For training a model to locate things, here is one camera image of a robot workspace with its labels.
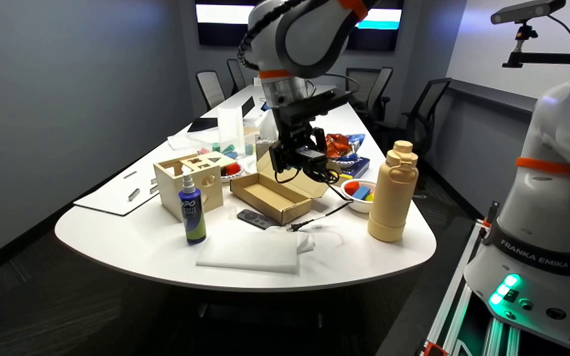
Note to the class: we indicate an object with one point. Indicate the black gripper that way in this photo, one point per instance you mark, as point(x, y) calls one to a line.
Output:
point(302, 145)

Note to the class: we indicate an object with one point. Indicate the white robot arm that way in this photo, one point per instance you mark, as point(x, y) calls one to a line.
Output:
point(292, 40)

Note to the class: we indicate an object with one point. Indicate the cardboard box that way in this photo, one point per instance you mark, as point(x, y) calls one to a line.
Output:
point(280, 196)

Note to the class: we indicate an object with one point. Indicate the wooden shape sorter box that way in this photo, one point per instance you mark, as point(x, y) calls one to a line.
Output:
point(205, 171)

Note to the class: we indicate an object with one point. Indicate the red snack bag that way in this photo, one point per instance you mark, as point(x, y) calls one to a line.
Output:
point(343, 149)

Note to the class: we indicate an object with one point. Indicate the blue book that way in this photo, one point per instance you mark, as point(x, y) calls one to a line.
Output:
point(357, 169)

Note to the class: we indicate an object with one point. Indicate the red block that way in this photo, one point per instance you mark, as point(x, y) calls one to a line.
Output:
point(351, 188)

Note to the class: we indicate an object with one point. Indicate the blue block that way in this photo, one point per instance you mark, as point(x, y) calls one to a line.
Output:
point(363, 192)

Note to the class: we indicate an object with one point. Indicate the white bowl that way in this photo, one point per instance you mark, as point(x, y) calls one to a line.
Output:
point(355, 204)

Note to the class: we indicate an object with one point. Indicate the grey remote control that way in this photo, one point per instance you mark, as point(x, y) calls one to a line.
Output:
point(254, 218)

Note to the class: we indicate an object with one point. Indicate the tan water bottle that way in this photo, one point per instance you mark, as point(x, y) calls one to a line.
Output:
point(393, 192)

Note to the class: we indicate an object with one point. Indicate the white folded cloth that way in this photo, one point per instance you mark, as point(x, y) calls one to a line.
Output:
point(278, 254)

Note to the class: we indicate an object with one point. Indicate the blue spray bottle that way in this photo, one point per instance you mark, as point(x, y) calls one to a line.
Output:
point(193, 216)

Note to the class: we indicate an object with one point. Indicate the black office chair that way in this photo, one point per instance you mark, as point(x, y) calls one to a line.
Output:
point(420, 121)

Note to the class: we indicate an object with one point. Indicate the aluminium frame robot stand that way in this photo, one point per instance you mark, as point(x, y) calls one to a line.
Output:
point(462, 325)

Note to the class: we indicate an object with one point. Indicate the camera on stand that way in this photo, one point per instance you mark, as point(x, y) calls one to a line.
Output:
point(521, 14)

